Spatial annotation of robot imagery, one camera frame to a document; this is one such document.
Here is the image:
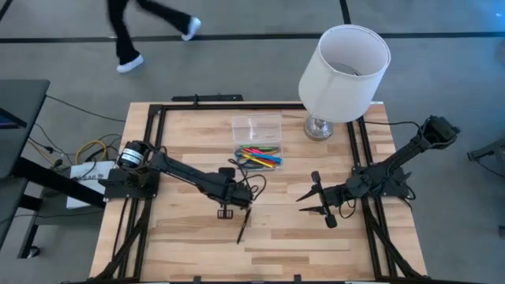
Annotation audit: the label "person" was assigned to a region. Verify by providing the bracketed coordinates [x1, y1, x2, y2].
[105, 0, 203, 75]

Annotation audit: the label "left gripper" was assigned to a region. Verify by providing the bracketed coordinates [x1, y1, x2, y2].
[215, 166, 255, 220]

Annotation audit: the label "yellow highlighter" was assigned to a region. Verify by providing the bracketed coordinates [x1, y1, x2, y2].
[241, 153, 276, 169]

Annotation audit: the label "white paper sheet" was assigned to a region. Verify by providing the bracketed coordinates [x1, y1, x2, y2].
[65, 160, 115, 209]

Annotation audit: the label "dark gray desk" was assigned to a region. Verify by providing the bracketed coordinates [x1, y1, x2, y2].
[0, 78, 108, 260]

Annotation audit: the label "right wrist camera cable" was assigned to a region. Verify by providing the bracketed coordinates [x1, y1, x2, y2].
[338, 196, 358, 220]

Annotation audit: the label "right arm supply cable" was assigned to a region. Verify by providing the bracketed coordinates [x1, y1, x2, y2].
[361, 119, 424, 133]

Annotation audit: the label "black mounting bar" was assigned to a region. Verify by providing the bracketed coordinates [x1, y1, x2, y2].
[171, 93, 245, 103]

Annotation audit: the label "blue handled scissors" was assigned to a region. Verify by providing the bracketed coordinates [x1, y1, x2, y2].
[234, 148, 257, 170]

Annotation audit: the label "black floor stand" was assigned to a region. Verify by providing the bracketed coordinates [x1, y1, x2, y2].
[467, 136, 505, 163]

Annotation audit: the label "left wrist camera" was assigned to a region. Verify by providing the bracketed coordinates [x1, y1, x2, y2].
[230, 183, 252, 203]

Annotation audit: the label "black aluminium table frame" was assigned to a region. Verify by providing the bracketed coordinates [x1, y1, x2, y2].
[62, 102, 474, 284]

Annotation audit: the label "black floor cable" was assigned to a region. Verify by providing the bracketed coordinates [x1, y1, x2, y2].
[45, 94, 127, 123]

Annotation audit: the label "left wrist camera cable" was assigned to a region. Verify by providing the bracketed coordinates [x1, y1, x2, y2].
[227, 157, 267, 203]

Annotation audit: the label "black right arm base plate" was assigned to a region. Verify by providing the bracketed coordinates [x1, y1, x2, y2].
[352, 165, 411, 199]

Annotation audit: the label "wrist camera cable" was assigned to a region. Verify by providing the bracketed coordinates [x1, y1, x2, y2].
[338, 196, 358, 220]
[227, 157, 267, 203]

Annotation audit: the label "yellow cable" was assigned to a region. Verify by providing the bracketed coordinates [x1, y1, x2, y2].
[74, 138, 108, 163]

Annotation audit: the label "clear plastic supply box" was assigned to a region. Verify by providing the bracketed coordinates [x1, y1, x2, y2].
[230, 113, 284, 174]

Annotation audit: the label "white shade table lamp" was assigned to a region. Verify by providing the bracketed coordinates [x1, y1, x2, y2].
[297, 24, 392, 142]

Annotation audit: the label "dark laptop blue screen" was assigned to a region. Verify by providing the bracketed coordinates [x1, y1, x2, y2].
[0, 106, 28, 130]

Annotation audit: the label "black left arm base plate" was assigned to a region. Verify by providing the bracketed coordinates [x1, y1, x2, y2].
[98, 168, 161, 200]

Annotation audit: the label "black marker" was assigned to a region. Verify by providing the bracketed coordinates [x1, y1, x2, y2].
[236, 207, 253, 245]

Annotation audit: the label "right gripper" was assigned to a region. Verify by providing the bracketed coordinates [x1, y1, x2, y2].
[296, 170, 341, 230]

